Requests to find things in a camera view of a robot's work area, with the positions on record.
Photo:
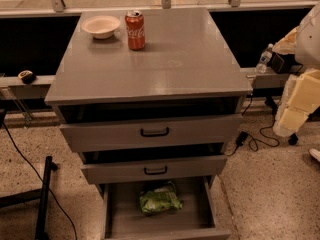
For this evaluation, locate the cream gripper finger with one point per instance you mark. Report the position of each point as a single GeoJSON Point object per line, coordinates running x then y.
{"type": "Point", "coordinates": [300, 98]}
{"type": "Point", "coordinates": [286, 45]}

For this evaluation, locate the green rice chip bag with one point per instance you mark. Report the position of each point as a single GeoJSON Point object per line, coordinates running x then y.
{"type": "Point", "coordinates": [160, 199]}

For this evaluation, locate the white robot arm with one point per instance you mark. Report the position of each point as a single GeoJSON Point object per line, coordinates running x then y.
{"type": "Point", "coordinates": [307, 44]}

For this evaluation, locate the grey top drawer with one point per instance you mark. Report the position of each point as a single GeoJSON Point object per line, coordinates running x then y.
{"type": "Point", "coordinates": [120, 135]}

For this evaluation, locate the grey drawer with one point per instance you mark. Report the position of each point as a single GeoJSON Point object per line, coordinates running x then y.
{"type": "Point", "coordinates": [134, 171]}
{"type": "Point", "coordinates": [123, 219]}
{"type": "Point", "coordinates": [120, 135]}

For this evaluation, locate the grey middle drawer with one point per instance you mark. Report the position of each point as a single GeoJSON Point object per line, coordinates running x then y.
{"type": "Point", "coordinates": [134, 171]}

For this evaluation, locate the grey drawer cabinet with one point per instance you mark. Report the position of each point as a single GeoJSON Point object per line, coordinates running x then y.
{"type": "Point", "coordinates": [185, 70]}

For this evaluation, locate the grey bottom drawer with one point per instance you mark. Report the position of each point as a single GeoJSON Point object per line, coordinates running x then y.
{"type": "Point", "coordinates": [123, 219]}

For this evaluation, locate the small black box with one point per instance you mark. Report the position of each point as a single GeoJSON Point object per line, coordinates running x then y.
{"type": "Point", "coordinates": [282, 63]}

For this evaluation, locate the clear water bottle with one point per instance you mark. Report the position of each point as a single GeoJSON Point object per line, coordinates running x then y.
{"type": "Point", "coordinates": [265, 57]}

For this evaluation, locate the black stand leg right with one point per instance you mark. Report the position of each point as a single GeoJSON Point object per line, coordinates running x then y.
{"type": "Point", "coordinates": [293, 139]}

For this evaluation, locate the black stand leg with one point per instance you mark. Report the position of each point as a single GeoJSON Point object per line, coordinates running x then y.
{"type": "Point", "coordinates": [42, 194]}
{"type": "Point", "coordinates": [293, 139]}

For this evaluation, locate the black power adapter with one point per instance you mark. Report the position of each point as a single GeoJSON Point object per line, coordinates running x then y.
{"type": "Point", "coordinates": [241, 138]}

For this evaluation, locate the red cola can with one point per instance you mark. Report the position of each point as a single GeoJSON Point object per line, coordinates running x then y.
{"type": "Point", "coordinates": [135, 30]}

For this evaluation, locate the white paper bowl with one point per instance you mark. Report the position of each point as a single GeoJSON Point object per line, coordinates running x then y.
{"type": "Point", "coordinates": [101, 27]}

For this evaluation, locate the black tape measure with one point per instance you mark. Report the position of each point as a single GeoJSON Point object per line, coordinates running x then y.
{"type": "Point", "coordinates": [27, 76]}

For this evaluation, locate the black stand leg left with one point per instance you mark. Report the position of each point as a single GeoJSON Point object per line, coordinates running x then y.
{"type": "Point", "coordinates": [42, 194]}

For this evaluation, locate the metal ledge support left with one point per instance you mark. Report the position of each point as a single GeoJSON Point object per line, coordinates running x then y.
{"type": "Point", "coordinates": [9, 95]}

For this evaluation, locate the black middle drawer handle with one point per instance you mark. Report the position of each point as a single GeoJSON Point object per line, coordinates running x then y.
{"type": "Point", "coordinates": [155, 171]}

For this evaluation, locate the black drawer handle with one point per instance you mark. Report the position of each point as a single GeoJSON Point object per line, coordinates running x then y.
{"type": "Point", "coordinates": [154, 133]}
{"type": "Point", "coordinates": [155, 171]}

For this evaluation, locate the black top drawer handle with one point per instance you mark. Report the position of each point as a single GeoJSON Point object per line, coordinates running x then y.
{"type": "Point", "coordinates": [154, 133]}

